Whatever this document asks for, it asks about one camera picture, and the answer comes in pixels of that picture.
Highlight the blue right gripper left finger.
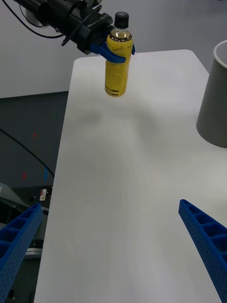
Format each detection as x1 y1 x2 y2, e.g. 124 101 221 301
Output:
0 203 44 303

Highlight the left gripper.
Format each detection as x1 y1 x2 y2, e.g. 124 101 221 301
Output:
77 13 137 64

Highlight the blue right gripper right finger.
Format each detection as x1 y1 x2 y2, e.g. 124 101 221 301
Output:
178 198 227 303

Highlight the yellow bottle with black cap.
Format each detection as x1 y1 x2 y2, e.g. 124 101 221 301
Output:
104 11 133 98

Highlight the grey plastic bin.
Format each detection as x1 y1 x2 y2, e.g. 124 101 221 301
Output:
196 39 227 149

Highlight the black floor cable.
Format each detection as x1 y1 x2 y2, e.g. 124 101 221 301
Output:
0 127 55 178

